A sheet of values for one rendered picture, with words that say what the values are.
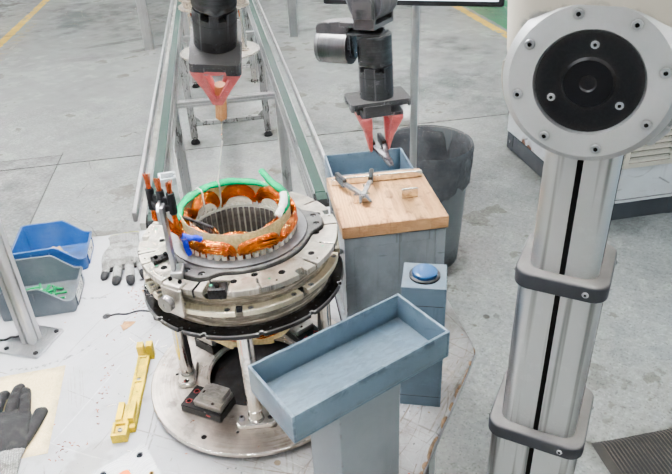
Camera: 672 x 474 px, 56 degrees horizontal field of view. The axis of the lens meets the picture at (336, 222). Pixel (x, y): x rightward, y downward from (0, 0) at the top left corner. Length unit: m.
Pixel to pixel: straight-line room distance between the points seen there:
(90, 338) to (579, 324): 0.97
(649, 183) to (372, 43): 2.50
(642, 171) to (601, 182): 2.59
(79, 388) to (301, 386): 0.57
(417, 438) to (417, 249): 0.32
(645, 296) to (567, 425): 1.99
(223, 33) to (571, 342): 0.58
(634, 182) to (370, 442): 2.60
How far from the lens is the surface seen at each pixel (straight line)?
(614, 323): 2.72
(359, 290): 1.18
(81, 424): 1.25
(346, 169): 1.38
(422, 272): 1.02
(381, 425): 0.91
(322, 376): 0.87
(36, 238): 1.77
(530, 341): 0.87
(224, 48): 0.86
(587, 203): 0.76
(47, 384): 1.35
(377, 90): 1.06
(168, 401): 1.20
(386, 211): 1.14
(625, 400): 2.41
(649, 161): 3.31
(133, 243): 1.67
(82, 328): 1.46
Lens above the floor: 1.62
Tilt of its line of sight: 30 degrees down
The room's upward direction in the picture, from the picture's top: 3 degrees counter-clockwise
